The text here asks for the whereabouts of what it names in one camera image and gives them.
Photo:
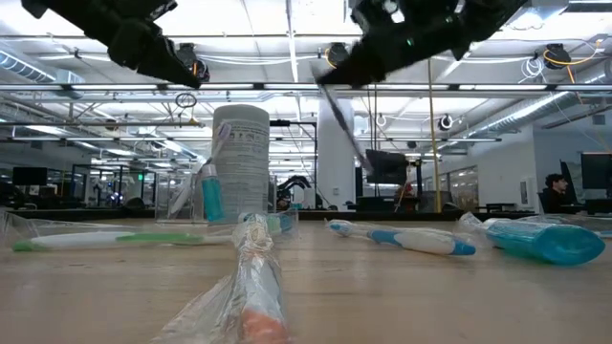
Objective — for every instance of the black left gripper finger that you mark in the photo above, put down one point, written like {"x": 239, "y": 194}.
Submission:
{"x": 169, "y": 64}

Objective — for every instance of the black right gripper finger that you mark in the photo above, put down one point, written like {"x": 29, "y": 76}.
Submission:
{"x": 361, "y": 64}

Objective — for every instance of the green toothbrush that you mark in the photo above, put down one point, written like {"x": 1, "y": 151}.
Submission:
{"x": 158, "y": 237}

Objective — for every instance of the black background robot arm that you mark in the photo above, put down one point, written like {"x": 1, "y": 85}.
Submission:
{"x": 291, "y": 184}

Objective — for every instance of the black monitor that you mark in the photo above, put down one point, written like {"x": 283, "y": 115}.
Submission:
{"x": 387, "y": 167}
{"x": 597, "y": 169}

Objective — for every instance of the white wipes canister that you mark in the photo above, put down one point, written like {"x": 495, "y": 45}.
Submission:
{"x": 244, "y": 143}

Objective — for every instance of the white building column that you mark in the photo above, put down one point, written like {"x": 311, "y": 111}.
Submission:
{"x": 334, "y": 181}

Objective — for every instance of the person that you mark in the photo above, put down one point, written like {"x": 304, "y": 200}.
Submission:
{"x": 554, "y": 191}

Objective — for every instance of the orange toothbrush in clear wrapper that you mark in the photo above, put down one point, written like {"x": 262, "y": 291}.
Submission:
{"x": 258, "y": 286}

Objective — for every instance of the silver ventilation duct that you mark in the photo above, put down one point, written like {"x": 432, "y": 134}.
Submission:
{"x": 535, "y": 112}

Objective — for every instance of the black aluminium table frame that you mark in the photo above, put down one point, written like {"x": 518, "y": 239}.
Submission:
{"x": 95, "y": 213}

